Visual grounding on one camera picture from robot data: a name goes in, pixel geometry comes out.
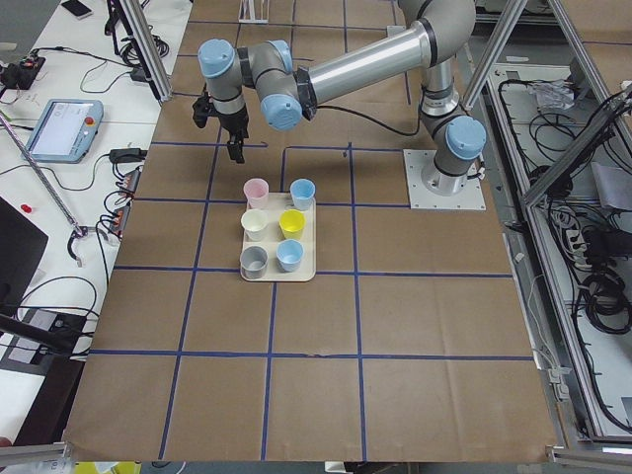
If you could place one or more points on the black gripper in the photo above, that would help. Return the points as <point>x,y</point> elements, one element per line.
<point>233,121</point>

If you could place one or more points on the pink plastic cup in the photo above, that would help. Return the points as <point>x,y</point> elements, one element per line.
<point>256,192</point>

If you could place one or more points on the blue cup near arm base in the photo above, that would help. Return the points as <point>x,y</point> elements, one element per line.
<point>302,193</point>

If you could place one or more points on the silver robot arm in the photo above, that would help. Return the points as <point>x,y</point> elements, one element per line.
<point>435,31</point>

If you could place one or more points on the cream white cup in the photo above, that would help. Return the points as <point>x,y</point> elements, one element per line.
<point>254,223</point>

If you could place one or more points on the yellow plastic cup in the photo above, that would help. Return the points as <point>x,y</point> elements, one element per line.
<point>292,223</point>

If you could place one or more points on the grey plastic cup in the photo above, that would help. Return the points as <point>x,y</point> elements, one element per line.
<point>253,262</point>

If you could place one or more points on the light blue cup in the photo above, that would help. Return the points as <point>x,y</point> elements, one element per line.
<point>289,254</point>

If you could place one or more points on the cream plastic tray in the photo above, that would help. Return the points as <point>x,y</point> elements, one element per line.
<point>277,204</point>

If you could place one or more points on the teach pendant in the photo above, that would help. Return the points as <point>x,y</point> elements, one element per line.
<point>65,130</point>

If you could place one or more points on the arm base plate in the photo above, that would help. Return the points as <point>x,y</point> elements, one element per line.
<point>429,189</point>

